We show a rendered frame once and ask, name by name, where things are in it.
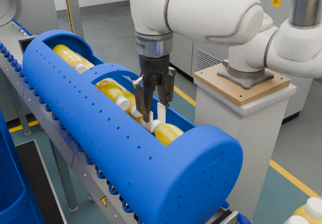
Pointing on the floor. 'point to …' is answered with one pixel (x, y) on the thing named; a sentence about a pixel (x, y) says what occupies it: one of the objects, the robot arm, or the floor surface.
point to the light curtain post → (73, 8)
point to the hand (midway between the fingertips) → (155, 117)
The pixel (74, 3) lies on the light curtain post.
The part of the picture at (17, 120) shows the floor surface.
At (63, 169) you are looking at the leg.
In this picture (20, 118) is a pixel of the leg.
